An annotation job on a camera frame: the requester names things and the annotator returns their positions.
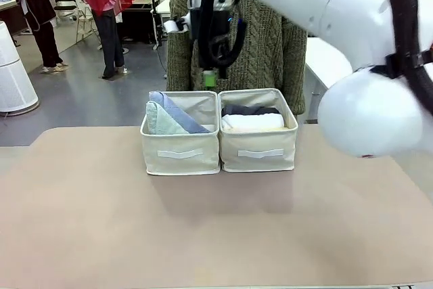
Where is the brown table mat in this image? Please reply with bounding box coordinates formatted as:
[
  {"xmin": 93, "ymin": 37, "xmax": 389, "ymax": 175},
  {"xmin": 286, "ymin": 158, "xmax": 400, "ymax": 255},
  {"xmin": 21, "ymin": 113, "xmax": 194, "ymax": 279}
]
[{"xmin": 0, "ymin": 126, "xmax": 433, "ymax": 287}]

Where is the person in green knit sweater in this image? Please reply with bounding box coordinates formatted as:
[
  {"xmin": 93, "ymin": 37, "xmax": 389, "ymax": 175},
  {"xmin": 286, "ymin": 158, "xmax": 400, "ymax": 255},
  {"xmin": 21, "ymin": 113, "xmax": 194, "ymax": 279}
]
[{"xmin": 166, "ymin": 0, "xmax": 308, "ymax": 116}]

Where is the white cylindrical air purifier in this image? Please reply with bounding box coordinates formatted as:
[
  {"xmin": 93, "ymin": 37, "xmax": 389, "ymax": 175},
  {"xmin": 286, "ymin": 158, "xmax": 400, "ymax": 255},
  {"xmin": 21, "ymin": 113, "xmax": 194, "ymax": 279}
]
[{"xmin": 0, "ymin": 20, "xmax": 39, "ymax": 116}]

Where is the white towel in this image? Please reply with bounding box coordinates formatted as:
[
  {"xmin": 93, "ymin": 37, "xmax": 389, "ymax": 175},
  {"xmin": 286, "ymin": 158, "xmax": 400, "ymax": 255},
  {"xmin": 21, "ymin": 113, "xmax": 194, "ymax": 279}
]
[{"xmin": 221, "ymin": 113, "xmax": 286, "ymax": 131}]

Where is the person in black skirt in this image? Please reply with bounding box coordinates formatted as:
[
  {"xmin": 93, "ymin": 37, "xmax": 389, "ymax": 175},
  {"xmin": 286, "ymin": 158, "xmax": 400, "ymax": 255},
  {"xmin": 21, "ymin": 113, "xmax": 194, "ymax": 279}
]
[{"xmin": 9, "ymin": 0, "xmax": 70, "ymax": 74}]

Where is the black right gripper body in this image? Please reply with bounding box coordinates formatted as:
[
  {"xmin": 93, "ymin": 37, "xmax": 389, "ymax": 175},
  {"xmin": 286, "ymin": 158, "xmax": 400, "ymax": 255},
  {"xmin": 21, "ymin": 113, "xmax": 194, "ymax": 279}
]
[{"xmin": 188, "ymin": 7, "xmax": 231, "ymax": 70}]

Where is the white side table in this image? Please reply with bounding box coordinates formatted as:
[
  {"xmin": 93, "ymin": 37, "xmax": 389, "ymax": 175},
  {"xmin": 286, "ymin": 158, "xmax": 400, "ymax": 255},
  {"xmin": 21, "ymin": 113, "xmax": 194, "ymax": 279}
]
[{"xmin": 304, "ymin": 37, "xmax": 353, "ymax": 124}]

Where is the black braided cable sleeve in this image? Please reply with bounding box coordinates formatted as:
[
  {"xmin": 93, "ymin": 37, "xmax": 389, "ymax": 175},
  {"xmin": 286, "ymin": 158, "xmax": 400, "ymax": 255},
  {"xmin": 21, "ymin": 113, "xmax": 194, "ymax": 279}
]
[{"xmin": 198, "ymin": 0, "xmax": 433, "ymax": 117}]

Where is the cream fabric storage bin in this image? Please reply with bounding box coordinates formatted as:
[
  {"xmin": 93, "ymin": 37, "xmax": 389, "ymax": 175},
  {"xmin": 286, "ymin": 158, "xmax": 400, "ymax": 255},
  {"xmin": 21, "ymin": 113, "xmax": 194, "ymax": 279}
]
[
  {"xmin": 140, "ymin": 91, "xmax": 220, "ymax": 177},
  {"xmin": 218, "ymin": 88, "xmax": 299, "ymax": 173}
]

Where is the dark background desk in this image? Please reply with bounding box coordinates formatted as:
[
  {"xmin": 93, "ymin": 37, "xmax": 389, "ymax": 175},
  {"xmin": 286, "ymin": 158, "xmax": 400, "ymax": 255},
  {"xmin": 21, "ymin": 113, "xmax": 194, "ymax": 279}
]
[{"xmin": 120, "ymin": 0, "xmax": 172, "ymax": 45}]

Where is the dark grey towel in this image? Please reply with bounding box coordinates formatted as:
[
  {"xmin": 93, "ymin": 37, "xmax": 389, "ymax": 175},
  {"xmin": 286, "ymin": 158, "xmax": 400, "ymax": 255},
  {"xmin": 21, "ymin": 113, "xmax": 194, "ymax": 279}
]
[{"xmin": 221, "ymin": 104, "xmax": 281, "ymax": 118}]

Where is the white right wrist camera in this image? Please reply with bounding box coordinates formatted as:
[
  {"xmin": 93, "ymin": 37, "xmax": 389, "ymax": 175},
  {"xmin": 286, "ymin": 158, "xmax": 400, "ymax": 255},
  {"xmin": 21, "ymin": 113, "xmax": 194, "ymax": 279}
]
[{"xmin": 164, "ymin": 16, "xmax": 191, "ymax": 33}]

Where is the blue towel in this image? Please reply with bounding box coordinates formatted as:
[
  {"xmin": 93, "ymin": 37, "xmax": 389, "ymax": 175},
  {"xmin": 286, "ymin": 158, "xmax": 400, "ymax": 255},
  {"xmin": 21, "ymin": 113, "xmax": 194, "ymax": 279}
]
[{"xmin": 148, "ymin": 91, "xmax": 211, "ymax": 134}]

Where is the light green towel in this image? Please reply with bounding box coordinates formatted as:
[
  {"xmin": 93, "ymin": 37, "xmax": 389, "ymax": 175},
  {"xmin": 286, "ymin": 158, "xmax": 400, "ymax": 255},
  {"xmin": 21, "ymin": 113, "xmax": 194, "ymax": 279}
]
[{"xmin": 145, "ymin": 100, "xmax": 189, "ymax": 135}]

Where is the black tripod stand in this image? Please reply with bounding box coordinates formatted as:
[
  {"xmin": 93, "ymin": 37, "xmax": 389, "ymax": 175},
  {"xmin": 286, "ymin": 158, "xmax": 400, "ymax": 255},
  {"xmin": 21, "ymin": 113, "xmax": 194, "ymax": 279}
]
[{"xmin": 145, "ymin": 0, "xmax": 168, "ymax": 51}]

